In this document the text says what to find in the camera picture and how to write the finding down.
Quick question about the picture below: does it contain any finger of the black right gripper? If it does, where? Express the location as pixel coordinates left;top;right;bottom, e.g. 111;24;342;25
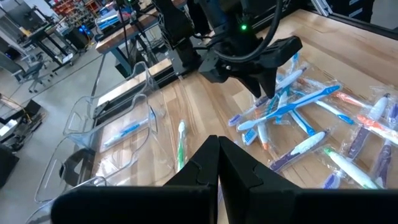
261;67;277;100
241;70;265;98

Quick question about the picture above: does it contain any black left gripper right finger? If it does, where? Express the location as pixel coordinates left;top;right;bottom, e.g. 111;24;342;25
218;136;398;224

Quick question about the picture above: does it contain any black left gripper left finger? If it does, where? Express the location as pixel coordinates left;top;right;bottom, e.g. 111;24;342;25
50;134;220;224

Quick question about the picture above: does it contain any blue white wrapped toothbrush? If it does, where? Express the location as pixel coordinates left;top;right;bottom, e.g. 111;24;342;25
241;128;259;147
102;117;152;147
312;98;356;126
236;84;342;132
289;52;302;75
288;108;317;137

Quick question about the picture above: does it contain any orange white wrapped toothbrush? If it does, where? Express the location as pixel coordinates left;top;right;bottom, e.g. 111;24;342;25
355;113;398;142
297;77;373;109
256;119;271;151

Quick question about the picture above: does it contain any wooden top workbench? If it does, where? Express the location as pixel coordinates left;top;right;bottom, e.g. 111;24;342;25
95;7;195;78

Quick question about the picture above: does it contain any shelf with orange bins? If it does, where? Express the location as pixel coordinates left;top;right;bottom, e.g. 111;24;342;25
51;0;105;27

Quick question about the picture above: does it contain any black floor equipment box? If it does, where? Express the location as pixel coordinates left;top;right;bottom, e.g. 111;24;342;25
0;93;47;153

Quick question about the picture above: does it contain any black desk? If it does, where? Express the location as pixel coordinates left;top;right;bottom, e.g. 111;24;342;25
18;17;77;74

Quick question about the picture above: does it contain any grey office chair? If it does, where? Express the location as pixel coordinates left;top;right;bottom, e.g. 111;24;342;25
11;58;52;93

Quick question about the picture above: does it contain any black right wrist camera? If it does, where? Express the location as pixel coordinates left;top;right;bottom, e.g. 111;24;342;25
266;35;303;68

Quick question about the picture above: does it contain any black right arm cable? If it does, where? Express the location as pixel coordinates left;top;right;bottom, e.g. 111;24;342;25
213;0;284;63

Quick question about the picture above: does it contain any black table frame rail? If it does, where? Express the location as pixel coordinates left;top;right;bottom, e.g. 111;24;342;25
92;57;190;121
306;0;398;34

